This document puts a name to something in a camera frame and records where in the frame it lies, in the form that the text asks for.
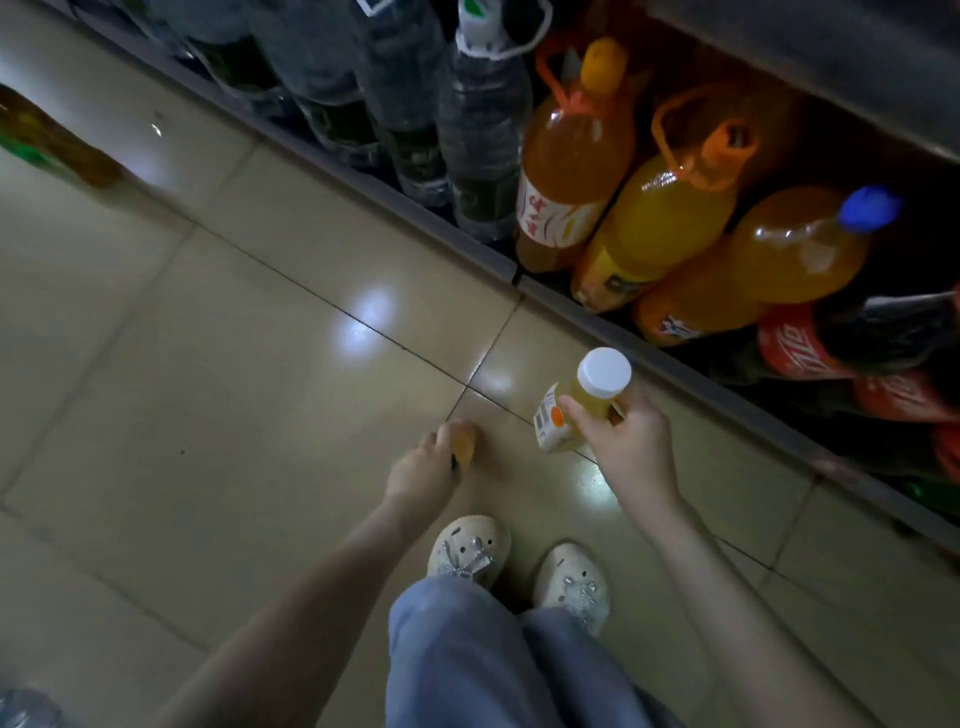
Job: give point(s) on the person's left hand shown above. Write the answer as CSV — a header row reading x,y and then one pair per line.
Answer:
x,y
420,480

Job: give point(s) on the person's right hand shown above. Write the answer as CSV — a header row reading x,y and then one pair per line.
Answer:
x,y
642,453

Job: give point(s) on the amber tea bottle yellow cap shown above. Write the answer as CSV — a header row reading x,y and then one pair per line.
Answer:
x,y
464,444

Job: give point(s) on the orange juice bottle white cap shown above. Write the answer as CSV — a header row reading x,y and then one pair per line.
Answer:
x,y
600,375

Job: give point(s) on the person's right forearm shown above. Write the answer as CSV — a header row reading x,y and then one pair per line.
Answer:
x,y
750,630

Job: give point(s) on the person's left forearm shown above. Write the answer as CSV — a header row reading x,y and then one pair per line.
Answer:
x,y
285,630

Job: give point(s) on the person's white shoe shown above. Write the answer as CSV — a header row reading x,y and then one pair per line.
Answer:
x,y
573,585
470,549

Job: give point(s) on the person's blue jeans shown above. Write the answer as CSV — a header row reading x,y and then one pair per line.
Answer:
x,y
480,660

